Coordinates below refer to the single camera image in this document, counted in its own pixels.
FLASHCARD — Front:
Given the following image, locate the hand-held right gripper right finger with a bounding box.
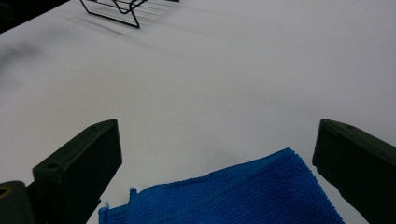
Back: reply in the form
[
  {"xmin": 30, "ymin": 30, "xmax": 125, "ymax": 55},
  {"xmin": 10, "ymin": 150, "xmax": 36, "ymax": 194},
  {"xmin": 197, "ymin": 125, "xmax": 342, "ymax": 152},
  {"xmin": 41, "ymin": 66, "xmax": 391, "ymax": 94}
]
[{"xmin": 312, "ymin": 118, "xmax": 396, "ymax": 224}]

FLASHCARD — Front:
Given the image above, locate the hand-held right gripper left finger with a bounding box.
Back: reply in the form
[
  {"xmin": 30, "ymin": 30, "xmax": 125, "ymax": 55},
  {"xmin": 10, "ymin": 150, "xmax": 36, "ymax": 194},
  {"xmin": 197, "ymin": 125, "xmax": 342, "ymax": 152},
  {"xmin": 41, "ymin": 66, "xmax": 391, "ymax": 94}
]
[{"xmin": 26, "ymin": 118, "xmax": 123, "ymax": 224}]

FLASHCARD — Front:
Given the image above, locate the blue microfiber cloth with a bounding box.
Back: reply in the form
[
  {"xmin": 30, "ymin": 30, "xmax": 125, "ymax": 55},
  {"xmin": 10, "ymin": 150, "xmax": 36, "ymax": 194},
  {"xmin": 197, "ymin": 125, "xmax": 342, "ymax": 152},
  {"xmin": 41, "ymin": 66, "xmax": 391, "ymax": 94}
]
[{"xmin": 98, "ymin": 147, "xmax": 346, "ymax": 224}]

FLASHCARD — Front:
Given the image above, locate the black wire rack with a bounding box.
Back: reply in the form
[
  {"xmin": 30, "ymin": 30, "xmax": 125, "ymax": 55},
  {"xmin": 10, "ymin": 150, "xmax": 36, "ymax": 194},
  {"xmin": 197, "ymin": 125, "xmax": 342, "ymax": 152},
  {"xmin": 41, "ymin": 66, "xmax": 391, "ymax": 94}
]
[{"xmin": 79, "ymin": 0, "xmax": 181, "ymax": 30}]

